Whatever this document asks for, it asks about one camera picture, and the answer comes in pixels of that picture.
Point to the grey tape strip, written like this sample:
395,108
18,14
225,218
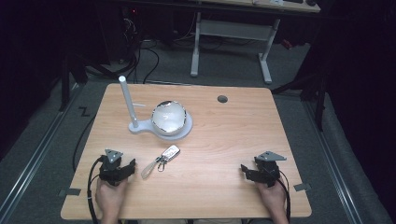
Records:
302,187
72,192

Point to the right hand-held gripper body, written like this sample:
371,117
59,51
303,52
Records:
267,170

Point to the white-legged wooden desk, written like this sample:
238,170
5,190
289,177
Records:
233,29

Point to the round grey table grommet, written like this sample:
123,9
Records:
222,99

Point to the white stand with upright pole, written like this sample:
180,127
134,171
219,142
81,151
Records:
130,105

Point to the black metal stand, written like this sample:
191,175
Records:
73,73

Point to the person's left hand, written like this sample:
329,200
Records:
110,196

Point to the person's right hand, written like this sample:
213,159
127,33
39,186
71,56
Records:
274,199

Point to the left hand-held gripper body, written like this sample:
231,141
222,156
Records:
109,169

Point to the metal floor rail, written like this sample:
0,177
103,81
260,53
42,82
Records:
34,158
333,161

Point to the white bowl with silver rim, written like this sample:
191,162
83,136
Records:
168,117

